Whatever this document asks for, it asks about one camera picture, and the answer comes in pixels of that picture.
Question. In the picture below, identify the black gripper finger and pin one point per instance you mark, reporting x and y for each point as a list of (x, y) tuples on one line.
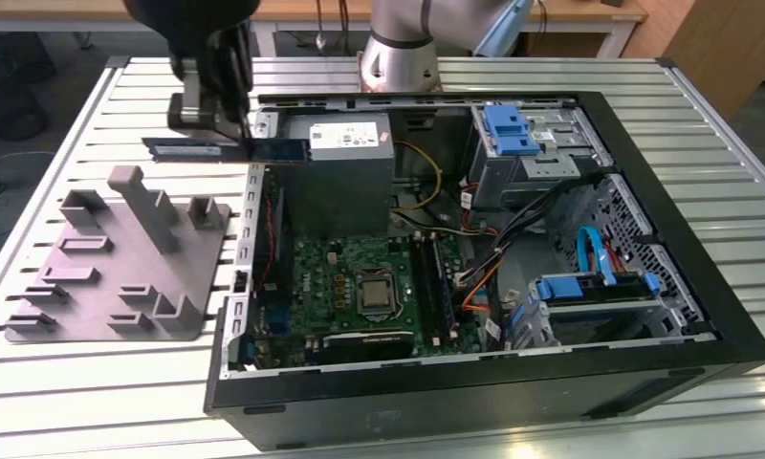
[(197, 112), (239, 72)]

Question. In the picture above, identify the black RAM slot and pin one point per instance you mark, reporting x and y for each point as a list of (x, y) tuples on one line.
[(424, 287)]

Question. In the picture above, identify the grey power supply unit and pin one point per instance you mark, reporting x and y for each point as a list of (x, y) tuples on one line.
[(332, 191)]

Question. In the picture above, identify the black case fan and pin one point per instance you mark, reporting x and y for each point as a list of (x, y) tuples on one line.
[(280, 225)]

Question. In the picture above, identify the grey parts rack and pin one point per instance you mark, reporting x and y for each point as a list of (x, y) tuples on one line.
[(133, 268)]

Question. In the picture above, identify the green motherboard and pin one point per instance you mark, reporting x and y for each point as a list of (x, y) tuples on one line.
[(319, 296)]

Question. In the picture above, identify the blue plastic drive latch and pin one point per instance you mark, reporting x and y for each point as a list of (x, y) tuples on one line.
[(509, 134)]

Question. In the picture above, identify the silver CPU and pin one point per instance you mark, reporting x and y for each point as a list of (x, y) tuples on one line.
[(373, 292)]

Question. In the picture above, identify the black CPU socket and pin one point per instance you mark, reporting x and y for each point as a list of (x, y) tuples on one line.
[(364, 312)]

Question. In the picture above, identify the metal optical drive cage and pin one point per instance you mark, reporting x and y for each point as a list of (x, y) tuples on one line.
[(548, 167)]

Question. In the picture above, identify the black graphics card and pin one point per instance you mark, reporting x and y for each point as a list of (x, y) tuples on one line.
[(367, 346)]

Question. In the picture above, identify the hard disk in blue carrier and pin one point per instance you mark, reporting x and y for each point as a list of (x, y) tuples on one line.
[(557, 289)]

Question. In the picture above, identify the black PC case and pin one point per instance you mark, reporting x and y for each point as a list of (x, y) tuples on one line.
[(420, 411)]

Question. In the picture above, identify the brown wooden cabinet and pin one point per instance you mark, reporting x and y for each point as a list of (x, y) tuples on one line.
[(708, 48)]

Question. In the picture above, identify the metal disk bay cage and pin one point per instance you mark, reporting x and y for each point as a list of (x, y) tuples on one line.
[(605, 306)]

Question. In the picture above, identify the wooden desk white frame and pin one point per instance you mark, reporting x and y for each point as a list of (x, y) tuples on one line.
[(50, 9)]

